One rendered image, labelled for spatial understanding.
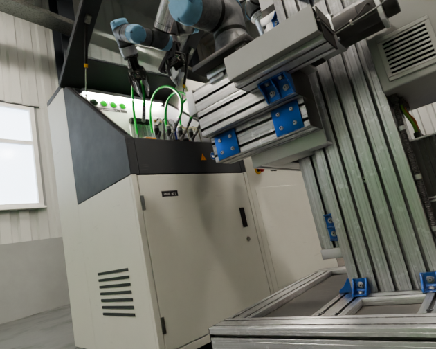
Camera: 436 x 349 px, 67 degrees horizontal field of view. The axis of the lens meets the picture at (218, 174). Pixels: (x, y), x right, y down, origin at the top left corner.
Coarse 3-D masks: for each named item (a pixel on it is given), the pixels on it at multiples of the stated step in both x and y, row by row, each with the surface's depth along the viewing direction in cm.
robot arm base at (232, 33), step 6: (234, 24) 109; (222, 30) 110; (228, 30) 109; (234, 30) 109; (240, 30) 109; (246, 30) 113; (216, 36) 112; (222, 36) 109; (228, 36) 108; (234, 36) 108; (216, 42) 112; (222, 42) 108; (228, 42) 107; (216, 48) 111
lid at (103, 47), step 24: (96, 0) 162; (120, 0) 169; (144, 0) 175; (96, 24) 172; (144, 24) 185; (72, 48) 172; (96, 48) 181; (144, 48) 195; (192, 48) 209; (72, 72) 181; (96, 72) 188; (120, 72) 196; (168, 96) 229
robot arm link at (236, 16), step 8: (224, 0) 109; (232, 0) 111; (224, 8) 108; (232, 8) 110; (240, 8) 113; (224, 16) 108; (232, 16) 110; (240, 16) 112; (224, 24) 110; (240, 24) 110; (208, 32) 114; (216, 32) 112
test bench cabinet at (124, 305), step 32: (128, 192) 135; (96, 224) 157; (128, 224) 135; (256, 224) 175; (96, 256) 157; (128, 256) 135; (96, 288) 158; (128, 288) 136; (96, 320) 159; (128, 320) 136; (160, 320) 124
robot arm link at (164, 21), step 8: (160, 8) 140; (168, 8) 139; (160, 16) 141; (168, 16) 141; (160, 24) 142; (168, 24) 143; (152, 32) 143; (160, 32) 144; (168, 32) 145; (152, 40) 143; (160, 40) 145; (168, 40) 148; (160, 48) 149; (168, 48) 150
